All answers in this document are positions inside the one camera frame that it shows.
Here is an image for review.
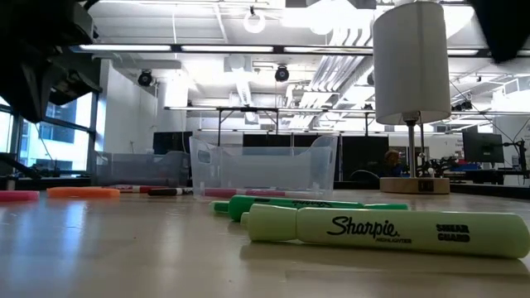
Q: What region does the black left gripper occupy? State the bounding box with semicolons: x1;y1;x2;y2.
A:
0;0;96;123

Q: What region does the pink highlighter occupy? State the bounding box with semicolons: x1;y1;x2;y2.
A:
0;190;41;203

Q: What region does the orange highlighter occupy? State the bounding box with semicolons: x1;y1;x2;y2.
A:
46;185;122;199

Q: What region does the black white marker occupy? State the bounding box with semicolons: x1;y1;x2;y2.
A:
147;186;194;197

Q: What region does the pink white whiteboard marker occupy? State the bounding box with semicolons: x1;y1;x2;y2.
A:
203;187;325;199

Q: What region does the light green Sharpie highlighter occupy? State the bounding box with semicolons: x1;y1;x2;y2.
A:
240;202;530;260

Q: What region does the clear plastic bin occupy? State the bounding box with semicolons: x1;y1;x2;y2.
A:
189;134;339;201

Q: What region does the dark green highlighter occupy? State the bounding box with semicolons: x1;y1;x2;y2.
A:
225;194;411;223

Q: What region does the black monitor on arm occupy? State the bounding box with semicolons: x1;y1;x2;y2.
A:
462;131;505;164

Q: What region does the large window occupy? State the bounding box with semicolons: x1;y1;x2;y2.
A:
0;93;103;177

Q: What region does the white shade table lamp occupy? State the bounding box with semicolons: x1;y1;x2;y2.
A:
372;1;452;195

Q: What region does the overhead light bar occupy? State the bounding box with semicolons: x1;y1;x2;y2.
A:
69;42;530;58

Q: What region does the dark grey plastic bin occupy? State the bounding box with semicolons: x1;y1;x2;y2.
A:
94;150;192;188

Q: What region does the black monitor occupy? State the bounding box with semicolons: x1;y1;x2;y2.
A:
152;131;195;156

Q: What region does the small black background robot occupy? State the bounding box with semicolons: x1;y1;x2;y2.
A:
417;155;455;178

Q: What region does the person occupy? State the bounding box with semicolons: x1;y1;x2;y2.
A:
383;149;403;178

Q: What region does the black partition panel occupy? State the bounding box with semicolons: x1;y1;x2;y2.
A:
340;135;389;182

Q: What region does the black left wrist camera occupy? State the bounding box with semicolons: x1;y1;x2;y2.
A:
49;68;104;107

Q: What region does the white ring ceiling light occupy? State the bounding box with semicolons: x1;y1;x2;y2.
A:
243;7;267;35

